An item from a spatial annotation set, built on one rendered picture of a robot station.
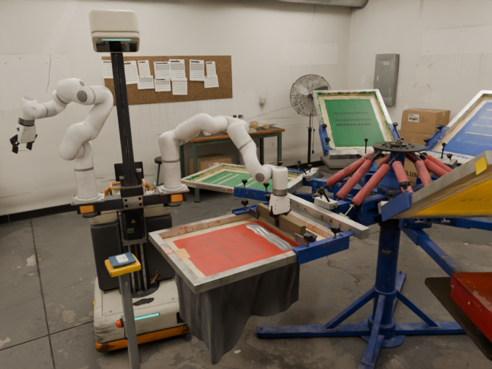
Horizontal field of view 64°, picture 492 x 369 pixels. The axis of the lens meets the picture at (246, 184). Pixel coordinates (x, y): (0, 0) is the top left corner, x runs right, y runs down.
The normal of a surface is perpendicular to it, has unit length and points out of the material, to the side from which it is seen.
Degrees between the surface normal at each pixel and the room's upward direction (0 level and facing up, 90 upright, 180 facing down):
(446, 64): 90
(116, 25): 64
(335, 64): 90
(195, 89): 90
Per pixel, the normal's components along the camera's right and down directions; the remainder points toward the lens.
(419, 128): -0.79, 0.22
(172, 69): 0.51, 0.21
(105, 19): 0.29, -0.18
